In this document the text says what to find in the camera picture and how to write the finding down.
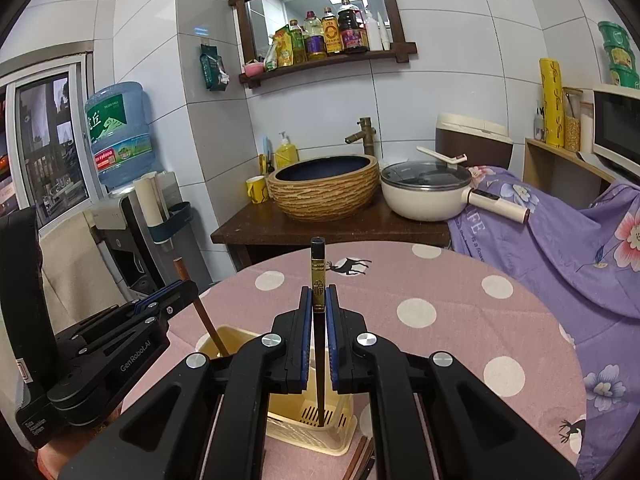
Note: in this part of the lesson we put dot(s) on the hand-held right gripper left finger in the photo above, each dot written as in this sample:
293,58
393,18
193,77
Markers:
303,340

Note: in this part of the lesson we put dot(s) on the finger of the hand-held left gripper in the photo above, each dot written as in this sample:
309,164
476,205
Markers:
150,302
177,297

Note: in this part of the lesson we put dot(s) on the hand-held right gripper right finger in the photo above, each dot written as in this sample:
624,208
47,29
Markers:
332,340

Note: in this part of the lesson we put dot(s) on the black chopstick with gold band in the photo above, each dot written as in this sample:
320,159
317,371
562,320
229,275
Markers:
318,280

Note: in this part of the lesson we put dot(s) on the beige plastic utensil holder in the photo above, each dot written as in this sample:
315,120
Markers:
300,420

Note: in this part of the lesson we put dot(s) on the person's left forearm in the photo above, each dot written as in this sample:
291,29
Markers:
65,455

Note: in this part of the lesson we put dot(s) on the grey water dispenser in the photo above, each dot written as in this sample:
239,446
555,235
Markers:
135,250

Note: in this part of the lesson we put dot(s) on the dark blue cup holder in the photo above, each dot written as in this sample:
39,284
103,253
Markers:
172,220

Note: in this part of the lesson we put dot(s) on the beige cloth cover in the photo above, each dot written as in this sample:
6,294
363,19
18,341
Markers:
75,270

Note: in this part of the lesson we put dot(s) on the dark wooden vanity counter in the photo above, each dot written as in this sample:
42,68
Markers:
260,232

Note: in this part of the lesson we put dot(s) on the pink polka dot tablecloth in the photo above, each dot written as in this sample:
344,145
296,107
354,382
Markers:
425,280

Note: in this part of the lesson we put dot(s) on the yellow mug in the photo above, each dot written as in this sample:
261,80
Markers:
257,191

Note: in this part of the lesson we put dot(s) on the woven pattern basin sink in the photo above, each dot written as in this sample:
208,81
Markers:
325,195

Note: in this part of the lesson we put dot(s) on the cream electric pot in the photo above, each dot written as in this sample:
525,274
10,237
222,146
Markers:
420,202

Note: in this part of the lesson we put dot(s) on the blue water jug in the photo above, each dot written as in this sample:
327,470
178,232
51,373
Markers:
117,135

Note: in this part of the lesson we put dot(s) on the yellow soap pump bottle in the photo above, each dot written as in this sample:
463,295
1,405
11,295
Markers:
286,155

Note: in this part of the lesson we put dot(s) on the sliding glass window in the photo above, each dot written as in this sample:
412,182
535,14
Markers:
47,145

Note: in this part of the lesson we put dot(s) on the glass pot lid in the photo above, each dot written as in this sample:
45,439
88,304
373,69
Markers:
425,172

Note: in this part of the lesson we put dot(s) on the bronze bamboo style faucet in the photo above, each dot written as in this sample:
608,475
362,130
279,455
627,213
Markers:
367,135

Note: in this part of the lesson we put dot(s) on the hanging green bag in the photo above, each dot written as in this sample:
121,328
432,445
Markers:
214,67

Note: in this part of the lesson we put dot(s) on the purple floral blanket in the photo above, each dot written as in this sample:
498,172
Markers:
550,240

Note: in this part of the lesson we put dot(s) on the pink bowl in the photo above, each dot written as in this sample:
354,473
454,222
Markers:
253,69

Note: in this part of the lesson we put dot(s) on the brown and cream rice cooker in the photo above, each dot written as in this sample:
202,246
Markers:
475,142

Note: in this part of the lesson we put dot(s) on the yellow green seasoning pouch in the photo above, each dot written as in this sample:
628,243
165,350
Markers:
284,50

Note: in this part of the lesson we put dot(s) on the light wooden shelf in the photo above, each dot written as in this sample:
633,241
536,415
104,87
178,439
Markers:
550,165

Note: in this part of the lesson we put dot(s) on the green label oil bottle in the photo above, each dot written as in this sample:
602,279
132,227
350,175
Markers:
297,45

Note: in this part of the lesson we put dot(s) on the purple label oil bottle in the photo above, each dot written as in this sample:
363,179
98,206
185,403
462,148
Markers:
315,40

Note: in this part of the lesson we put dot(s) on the yellow label sauce bottle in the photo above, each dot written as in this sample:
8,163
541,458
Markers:
331,35

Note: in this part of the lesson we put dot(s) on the white squeeze bottle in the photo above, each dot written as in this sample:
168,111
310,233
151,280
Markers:
374,32
385,34

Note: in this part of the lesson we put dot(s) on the dark soy sauce bottle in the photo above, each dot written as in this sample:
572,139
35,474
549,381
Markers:
352,30

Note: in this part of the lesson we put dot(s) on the glass jar of grains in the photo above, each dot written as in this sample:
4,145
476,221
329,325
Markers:
572,127

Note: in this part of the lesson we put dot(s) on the yellow patterned roll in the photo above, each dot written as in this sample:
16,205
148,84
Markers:
551,105

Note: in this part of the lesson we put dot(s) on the wooden framed mirror shelf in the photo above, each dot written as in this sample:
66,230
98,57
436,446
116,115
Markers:
395,10

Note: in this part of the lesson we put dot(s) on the white microwave oven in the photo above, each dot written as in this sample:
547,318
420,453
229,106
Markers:
617,125

